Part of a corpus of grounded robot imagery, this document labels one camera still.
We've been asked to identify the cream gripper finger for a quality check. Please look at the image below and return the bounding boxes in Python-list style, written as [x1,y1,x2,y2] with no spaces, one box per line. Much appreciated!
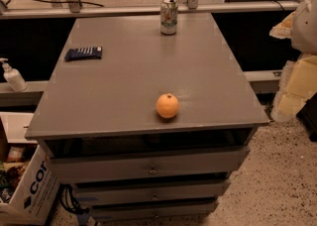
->
[270,54,317,122]
[269,12,295,39]

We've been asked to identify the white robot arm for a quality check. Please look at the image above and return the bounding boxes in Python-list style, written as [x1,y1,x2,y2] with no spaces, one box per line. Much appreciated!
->
[269,0,317,122]

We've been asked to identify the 7up soda can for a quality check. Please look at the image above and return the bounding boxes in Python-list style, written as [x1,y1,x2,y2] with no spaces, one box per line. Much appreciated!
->
[160,0,178,35]

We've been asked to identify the orange fruit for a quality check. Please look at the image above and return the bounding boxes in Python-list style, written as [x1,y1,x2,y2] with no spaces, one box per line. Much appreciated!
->
[156,93,179,119]

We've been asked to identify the grey drawer cabinet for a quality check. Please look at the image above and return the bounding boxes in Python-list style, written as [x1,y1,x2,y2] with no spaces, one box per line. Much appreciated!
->
[26,13,268,221]

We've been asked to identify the white pump bottle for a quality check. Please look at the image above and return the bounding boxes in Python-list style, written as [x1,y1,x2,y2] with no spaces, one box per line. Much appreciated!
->
[0,57,27,92]

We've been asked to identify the white cardboard box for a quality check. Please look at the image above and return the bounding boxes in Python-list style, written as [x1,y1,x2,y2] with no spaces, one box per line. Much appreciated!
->
[0,146,59,225]

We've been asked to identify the black cables under cabinet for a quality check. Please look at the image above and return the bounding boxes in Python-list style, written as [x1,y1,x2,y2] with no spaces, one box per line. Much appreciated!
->
[58,183,87,216]

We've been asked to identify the metal frame rail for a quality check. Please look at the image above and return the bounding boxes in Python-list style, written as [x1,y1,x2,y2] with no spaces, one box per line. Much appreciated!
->
[0,0,299,20]

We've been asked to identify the black floor cable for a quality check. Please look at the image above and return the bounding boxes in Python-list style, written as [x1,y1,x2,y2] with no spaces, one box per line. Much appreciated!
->
[0,0,105,8]

